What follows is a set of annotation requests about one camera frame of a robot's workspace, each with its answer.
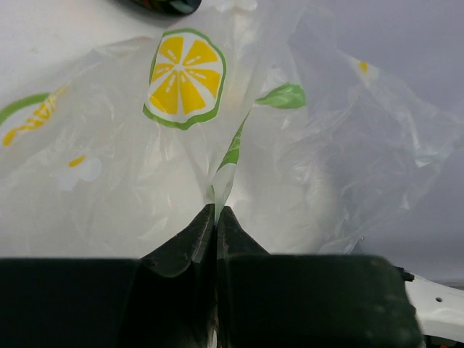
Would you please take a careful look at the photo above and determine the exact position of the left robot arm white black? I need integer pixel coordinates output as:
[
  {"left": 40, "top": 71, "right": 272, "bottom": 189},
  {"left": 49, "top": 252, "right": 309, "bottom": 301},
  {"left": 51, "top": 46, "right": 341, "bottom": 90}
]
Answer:
[{"left": 1, "top": 204, "right": 463, "bottom": 347}]

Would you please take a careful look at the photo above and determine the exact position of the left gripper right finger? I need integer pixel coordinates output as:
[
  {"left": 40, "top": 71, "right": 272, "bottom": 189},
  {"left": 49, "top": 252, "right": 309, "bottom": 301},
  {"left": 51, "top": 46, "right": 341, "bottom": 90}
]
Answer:
[{"left": 216, "top": 207, "right": 423, "bottom": 347}]

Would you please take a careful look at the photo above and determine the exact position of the translucent plastic bag lemon print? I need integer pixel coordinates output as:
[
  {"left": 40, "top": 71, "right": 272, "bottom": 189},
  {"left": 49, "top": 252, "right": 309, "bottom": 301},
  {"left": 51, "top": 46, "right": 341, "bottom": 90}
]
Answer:
[{"left": 1, "top": 1, "right": 463, "bottom": 257}]

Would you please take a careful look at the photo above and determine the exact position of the brown striped ceramic plate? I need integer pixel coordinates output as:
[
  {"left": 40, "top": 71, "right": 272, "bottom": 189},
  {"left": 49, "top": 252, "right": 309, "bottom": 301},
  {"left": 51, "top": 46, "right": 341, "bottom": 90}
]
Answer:
[{"left": 117, "top": 0, "right": 202, "bottom": 17}]

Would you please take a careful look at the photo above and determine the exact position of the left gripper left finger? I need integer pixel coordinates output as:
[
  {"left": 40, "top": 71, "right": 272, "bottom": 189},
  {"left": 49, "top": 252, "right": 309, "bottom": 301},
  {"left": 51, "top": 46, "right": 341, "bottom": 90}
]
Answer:
[{"left": 1, "top": 204, "right": 215, "bottom": 347}]

